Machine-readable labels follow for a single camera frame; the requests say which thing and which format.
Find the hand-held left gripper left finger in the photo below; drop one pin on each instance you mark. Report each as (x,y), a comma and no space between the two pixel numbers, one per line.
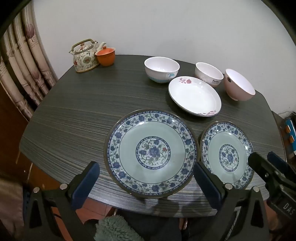
(85,185)

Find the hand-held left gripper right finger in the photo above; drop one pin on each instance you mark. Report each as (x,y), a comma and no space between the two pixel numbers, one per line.
(205,185)

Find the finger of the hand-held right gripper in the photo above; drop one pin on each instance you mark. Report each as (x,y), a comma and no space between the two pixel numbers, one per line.
(281,163)
(261,164)

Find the small blue floral plate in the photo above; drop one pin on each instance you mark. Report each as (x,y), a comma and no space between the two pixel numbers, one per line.
(219,143)

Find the large blue floral plate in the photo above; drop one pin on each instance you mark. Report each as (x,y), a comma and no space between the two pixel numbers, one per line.
(129,150)

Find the white plate pink flowers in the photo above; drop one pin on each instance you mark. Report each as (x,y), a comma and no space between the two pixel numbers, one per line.
(194,97)

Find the white bowl pink base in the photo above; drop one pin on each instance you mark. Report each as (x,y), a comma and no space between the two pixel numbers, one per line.
(208,74)

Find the white bowl blue base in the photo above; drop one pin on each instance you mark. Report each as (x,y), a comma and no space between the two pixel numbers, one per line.
(161,67)

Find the blue box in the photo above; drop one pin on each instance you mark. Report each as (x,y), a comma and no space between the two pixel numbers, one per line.
(291,136)

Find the green fuzzy garment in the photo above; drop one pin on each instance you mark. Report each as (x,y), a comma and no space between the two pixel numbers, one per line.
(115,229)

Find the wooden cabinet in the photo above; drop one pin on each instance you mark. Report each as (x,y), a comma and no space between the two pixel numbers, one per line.
(11,139)

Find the floral ceramic teapot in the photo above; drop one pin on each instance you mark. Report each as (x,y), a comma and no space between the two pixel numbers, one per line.
(84,60)

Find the orange lidded cup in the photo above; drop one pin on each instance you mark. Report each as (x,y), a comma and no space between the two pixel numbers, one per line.
(106,58)

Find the beige patterned curtain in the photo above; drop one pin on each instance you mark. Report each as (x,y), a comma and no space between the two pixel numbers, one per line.
(25,69)

